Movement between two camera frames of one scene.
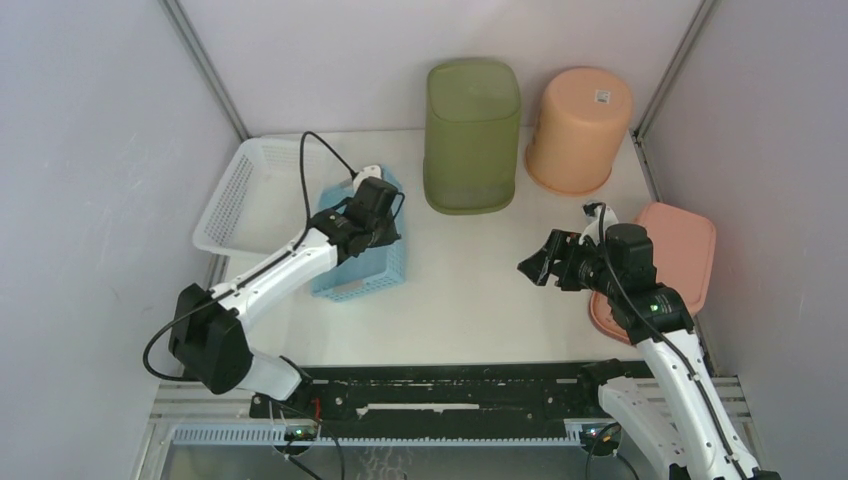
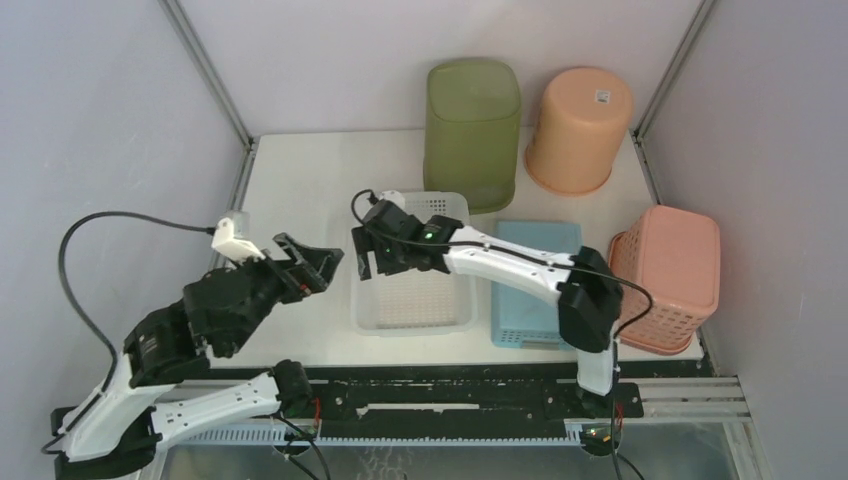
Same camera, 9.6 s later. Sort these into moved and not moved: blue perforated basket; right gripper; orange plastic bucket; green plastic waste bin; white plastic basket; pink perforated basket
Moved: blue perforated basket; white plastic basket; right gripper
Not moved: green plastic waste bin; pink perforated basket; orange plastic bucket
